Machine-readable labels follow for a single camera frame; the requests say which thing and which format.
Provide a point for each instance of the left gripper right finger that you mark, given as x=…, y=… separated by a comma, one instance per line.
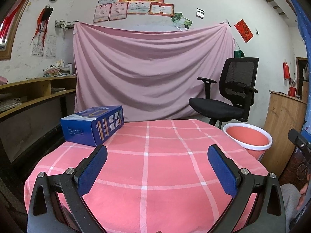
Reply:
x=267, y=213

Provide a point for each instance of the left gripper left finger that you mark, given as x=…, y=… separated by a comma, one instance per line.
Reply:
x=57, y=203

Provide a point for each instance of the red white trash bin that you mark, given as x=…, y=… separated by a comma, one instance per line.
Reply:
x=252, y=138

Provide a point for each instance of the person's right hand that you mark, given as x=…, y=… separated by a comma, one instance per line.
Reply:
x=303, y=193

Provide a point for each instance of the wooden cabinet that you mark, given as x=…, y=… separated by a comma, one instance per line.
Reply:
x=284, y=113

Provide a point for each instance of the red cup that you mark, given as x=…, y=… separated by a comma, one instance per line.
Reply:
x=292, y=91

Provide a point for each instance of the red fire extinguisher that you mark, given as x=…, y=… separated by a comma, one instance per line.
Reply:
x=286, y=71

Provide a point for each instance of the black office chair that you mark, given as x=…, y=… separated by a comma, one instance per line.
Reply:
x=237, y=85

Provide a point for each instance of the blue cardboard box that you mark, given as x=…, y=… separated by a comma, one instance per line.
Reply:
x=93, y=126

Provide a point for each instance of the pink checked tablecloth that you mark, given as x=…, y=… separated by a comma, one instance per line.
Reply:
x=157, y=177

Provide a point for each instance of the wooden shelf unit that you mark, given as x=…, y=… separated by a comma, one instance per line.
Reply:
x=38, y=91

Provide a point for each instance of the stack of books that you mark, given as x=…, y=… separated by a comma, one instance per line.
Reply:
x=59, y=68

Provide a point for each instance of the pink hanging sheet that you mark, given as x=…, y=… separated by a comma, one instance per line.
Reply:
x=152, y=75

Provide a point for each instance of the red paper wall sign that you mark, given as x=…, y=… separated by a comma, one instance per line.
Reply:
x=244, y=31

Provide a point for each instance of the green wall photos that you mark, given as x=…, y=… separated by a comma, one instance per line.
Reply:
x=180, y=21

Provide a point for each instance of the red tassel wall ornament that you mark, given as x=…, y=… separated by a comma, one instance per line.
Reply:
x=42, y=23

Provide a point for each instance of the wall certificates group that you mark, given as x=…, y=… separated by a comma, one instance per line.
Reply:
x=111, y=10

